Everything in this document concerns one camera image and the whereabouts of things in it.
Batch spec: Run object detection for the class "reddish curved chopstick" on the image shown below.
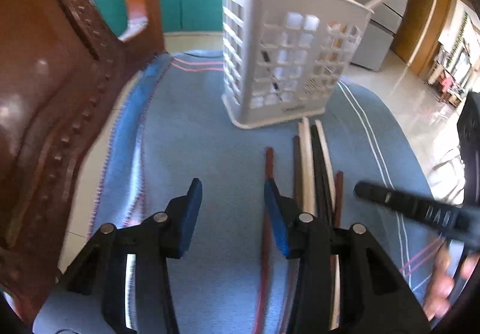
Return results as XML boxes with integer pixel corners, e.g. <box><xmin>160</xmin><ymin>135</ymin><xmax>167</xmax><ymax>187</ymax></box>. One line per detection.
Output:
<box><xmin>333</xmin><ymin>171</ymin><xmax>343</xmax><ymax>228</ymax></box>

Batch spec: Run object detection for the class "reddish brown chopstick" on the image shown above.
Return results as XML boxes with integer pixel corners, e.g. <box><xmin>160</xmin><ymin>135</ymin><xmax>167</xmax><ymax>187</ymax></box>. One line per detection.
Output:
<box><xmin>252</xmin><ymin>147</ymin><xmax>275</xmax><ymax>334</ymax></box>

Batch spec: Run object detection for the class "dark brown chopstick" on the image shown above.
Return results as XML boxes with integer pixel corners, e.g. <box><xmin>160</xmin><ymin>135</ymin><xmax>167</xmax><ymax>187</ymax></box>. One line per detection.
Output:
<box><xmin>293</xmin><ymin>136</ymin><xmax>303</xmax><ymax>209</ymax></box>

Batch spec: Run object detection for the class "person's right hand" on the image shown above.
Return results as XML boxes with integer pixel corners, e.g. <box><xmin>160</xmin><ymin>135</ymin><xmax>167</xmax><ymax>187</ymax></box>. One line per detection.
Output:
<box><xmin>423</xmin><ymin>243</ymin><xmax>456</xmax><ymax>321</ymax></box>

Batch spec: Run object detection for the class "blue striped cloth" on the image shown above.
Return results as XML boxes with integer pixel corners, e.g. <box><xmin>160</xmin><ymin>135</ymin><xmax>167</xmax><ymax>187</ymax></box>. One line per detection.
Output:
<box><xmin>92</xmin><ymin>51</ymin><xmax>440</xmax><ymax>333</ymax></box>

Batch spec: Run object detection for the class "carved wooden chair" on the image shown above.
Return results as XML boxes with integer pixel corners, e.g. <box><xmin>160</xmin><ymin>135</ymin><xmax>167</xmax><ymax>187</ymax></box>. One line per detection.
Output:
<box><xmin>1</xmin><ymin>0</ymin><xmax>164</xmax><ymax>326</ymax></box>

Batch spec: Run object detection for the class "wooden door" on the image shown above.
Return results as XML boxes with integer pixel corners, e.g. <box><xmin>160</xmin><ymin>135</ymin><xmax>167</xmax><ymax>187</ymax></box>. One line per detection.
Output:
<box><xmin>391</xmin><ymin>0</ymin><xmax>434</xmax><ymax>63</ymax></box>

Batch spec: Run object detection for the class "white plastic utensil basket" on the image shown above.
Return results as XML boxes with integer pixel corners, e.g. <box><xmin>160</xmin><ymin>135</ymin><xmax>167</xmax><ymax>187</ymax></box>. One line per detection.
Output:
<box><xmin>222</xmin><ymin>0</ymin><xmax>373</xmax><ymax>129</ymax></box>

